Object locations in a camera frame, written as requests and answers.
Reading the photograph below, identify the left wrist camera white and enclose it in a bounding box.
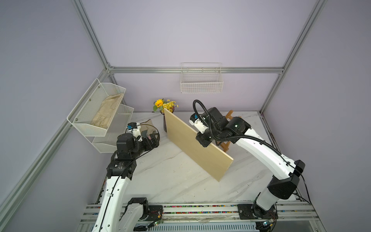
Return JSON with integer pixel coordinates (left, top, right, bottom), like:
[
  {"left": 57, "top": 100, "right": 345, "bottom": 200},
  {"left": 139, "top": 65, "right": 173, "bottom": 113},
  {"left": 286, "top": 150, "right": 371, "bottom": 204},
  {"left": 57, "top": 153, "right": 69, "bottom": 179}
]
[{"left": 126, "top": 122, "right": 142, "bottom": 142}]

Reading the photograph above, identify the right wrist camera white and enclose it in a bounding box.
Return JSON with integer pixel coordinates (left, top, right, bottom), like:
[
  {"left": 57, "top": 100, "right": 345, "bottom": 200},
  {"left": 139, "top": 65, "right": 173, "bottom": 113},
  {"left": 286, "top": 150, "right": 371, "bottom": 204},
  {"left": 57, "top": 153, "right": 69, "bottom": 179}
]
[{"left": 189, "top": 113, "right": 208, "bottom": 134}]

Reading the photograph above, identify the white two-tier mesh shelf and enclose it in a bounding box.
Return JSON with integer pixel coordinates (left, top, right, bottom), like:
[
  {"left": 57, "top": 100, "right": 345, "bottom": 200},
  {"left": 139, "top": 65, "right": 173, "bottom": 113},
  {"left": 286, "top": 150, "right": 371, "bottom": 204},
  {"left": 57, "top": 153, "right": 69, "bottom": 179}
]
[{"left": 67, "top": 79, "right": 134, "bottom": 153}]

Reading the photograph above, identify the white wire wall basket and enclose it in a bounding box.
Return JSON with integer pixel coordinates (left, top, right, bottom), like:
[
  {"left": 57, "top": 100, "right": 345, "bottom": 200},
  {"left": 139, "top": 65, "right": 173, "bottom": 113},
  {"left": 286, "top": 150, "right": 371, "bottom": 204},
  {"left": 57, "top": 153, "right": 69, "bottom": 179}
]
[{"left": 180, "top": 62, "right": 224, "bottom": 94}]

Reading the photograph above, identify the yellow flower bouquet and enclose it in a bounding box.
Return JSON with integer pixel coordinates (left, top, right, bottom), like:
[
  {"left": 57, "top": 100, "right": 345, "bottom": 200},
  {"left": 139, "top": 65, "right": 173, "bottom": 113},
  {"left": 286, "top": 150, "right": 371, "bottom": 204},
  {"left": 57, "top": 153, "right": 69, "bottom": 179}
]
[{"left": 153, "top": 99, "right": 179, "bottom": 115}]

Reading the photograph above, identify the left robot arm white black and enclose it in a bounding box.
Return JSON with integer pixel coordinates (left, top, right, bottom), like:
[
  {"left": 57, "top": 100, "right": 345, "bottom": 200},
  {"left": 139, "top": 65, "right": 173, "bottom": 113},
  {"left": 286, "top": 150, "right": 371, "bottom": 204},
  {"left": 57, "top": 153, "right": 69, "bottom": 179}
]
[{"left": 92, "top": 132, "right": 160, "bottom": 232}]

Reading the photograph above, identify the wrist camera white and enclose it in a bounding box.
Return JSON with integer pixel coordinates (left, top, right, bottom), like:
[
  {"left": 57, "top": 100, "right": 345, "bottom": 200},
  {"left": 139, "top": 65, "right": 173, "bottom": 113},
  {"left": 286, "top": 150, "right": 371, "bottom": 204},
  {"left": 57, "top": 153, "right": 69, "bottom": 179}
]
[
  {"left": 189, "top": 113, "right": 208, "bottom": 134},
  {"left": 126, "top": 122, "right": 142, "bottom": 142}
]

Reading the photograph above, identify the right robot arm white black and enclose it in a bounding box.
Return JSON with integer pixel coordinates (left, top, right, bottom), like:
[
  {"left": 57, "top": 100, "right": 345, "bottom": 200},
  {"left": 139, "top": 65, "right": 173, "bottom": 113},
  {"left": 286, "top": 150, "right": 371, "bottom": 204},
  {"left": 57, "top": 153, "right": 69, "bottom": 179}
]
[{"left": 189, "top": 107, "right": 305, "bottom": 218}]

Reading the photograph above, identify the grey slotted cable duct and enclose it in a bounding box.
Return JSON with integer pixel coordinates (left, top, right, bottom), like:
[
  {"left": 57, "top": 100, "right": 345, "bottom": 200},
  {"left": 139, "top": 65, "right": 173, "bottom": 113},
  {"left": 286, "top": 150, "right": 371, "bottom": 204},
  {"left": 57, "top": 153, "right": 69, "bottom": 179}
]
[{"left": 147, "top": 222, "right": 259, "bottom": 232}]

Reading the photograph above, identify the light plywood board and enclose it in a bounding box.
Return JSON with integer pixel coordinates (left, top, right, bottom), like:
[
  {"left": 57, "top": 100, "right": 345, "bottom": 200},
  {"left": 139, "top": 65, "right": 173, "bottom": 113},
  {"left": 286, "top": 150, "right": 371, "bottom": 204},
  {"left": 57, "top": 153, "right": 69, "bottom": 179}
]
[{"left": 164, "top": 110, "right": 234, "bottom": 182}]

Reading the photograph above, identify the beige glove in shelf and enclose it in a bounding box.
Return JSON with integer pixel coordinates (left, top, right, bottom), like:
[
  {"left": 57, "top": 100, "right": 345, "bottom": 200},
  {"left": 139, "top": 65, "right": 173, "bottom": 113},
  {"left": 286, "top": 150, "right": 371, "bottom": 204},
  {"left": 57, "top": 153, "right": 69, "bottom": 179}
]
[{"left": 90, "top": 93, "right": 124, "bottom": 129}]

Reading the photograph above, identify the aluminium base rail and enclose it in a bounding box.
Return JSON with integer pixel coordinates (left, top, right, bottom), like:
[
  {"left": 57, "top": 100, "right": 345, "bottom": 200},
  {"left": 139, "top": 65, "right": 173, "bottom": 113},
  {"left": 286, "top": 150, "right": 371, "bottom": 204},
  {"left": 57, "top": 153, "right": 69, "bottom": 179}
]
[{"left": 79, "top": 201, "right": 319, "bottom": 224}]

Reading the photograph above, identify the dark glass vase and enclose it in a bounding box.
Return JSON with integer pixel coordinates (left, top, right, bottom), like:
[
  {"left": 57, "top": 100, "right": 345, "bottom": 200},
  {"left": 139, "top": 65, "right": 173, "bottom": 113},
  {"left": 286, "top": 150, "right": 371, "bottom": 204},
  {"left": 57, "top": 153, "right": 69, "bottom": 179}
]
[{"left": 163, "top": 113, "right": 167, "bottom": 132}]

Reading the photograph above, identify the wooden easel frame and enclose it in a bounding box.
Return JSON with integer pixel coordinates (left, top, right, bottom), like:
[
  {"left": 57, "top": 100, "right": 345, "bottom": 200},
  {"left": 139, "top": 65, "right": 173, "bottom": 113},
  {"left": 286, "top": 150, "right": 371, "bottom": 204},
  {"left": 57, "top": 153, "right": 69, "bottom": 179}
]
[{"left": 214, "top": 109, "right": 241, "bottom": 153}]

